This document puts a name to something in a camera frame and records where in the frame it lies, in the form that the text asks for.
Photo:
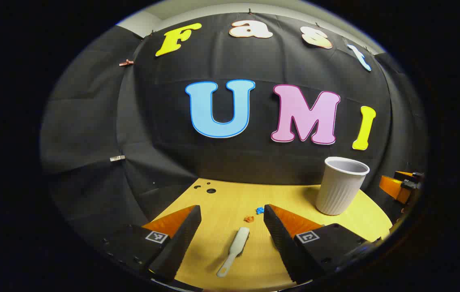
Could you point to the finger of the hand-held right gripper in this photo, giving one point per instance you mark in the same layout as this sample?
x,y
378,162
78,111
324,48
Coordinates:
x,y
394,187

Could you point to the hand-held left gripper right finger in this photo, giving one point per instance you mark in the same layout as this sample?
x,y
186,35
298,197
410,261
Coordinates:
x,y
284,243

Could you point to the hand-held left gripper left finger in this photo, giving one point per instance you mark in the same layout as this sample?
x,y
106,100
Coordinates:
x,y
177,243

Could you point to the blue paper scrap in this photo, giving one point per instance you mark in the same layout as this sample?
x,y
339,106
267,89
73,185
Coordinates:
x,y
260,210

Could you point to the orange paper scrap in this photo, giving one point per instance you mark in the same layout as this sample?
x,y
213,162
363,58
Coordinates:
x,y
249,219

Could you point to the small white broom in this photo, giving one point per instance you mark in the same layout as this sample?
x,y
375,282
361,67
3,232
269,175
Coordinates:
x,y
236,245

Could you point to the white ribbed garbage bin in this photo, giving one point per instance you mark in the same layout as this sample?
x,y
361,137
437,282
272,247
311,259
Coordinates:
x,y
339,186

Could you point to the wooden desktop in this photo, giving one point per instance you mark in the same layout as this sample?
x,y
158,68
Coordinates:
x,y
222,207

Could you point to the white clip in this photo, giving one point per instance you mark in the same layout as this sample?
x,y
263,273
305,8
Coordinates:
x,y
117,158

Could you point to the black backdrop cloth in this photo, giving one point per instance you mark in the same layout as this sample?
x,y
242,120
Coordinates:
x,y
165,121

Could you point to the copper clip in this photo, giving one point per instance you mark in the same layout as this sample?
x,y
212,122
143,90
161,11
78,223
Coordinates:
x,y
126,62

